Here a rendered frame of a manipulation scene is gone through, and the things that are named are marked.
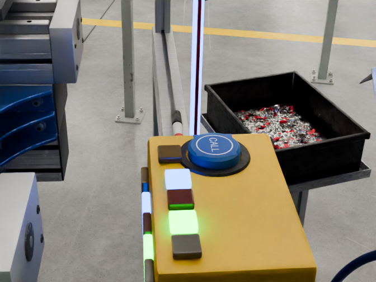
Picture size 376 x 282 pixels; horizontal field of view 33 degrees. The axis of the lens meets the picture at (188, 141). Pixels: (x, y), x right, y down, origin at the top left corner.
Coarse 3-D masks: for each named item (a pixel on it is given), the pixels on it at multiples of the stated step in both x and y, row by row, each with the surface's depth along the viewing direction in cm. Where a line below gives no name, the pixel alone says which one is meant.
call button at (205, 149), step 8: (200, 136) 49; (208, 136) 49; (216, 136) 49; (224, 136) 49; (192, 144) 48; (200, 144) 48; (208, 144) 48; (216, 144) 48; (224, 144) 48; (232, 144) 48; (192, 152) 47; (200, 152) 47; (208, 152) 47; (216, 152) 47; (224, 152) 47; (232, 152) 47; (240, 152) 48; (192, 160) 47; (200, 160) 47; (208, 160) 46; (216, 160) 46; (224, 160) 46; (232, 160) 47; (208, 168) 47; (216, 168) 47; (224, 168) 47
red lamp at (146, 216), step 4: (144, 212) 45; (148, 212) 45; (144, 216) 44; (148, 216) 44; (144, 220) 44; (148, 220) 44; (144, 224) 44; (148, 224) 44; (144, 228) 43; (148, 228) 43; (144, 232) 43; (148, 232) 43
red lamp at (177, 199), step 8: (168, 192) 43; (176, 192) 43; (184, 192) 43; (192, 192) 44; (168, 200) 43; (176, 200) 43; (184, 200) 43; (192, 200) 43; (168, 208) 42; (176, 208) 42; (184, 208) 43; (192, 208) 43
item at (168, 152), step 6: (162, 150) 48; (168, 150) 48; (174, 150) 48; (180, 150) 48; (162, 156) 47; (168, 156) 47; (174, 156) 47; (180, 156) 47; (162, 162) 47; (168, 162) 47; (174, 162) 47; (180, 162) 47
